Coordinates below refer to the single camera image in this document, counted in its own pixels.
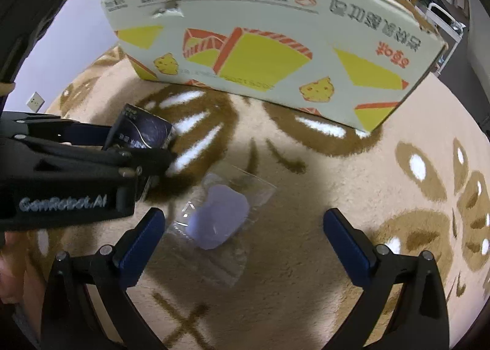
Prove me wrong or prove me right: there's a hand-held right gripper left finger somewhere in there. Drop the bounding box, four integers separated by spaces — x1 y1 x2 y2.
41 208 166 350

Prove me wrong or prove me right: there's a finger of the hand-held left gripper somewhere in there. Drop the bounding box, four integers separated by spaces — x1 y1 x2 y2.
23 113 115 148
23 136 177 184

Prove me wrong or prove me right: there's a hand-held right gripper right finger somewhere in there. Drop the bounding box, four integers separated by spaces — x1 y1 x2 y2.
323 208 450 350

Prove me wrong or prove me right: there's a small dark box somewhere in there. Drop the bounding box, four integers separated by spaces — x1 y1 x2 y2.
103 104 177 201

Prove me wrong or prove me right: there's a clear packet lavender item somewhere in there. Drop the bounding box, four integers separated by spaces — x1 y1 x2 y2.
164 166 277 289

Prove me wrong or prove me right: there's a printed cardboard box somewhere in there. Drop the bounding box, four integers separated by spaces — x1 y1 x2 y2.
99 0 448 133

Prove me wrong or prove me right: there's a person's left hand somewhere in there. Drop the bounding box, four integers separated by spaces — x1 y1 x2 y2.
0 232 41 305

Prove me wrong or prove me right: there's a white trolley cart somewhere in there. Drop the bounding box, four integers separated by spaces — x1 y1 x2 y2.
415 0 469 75

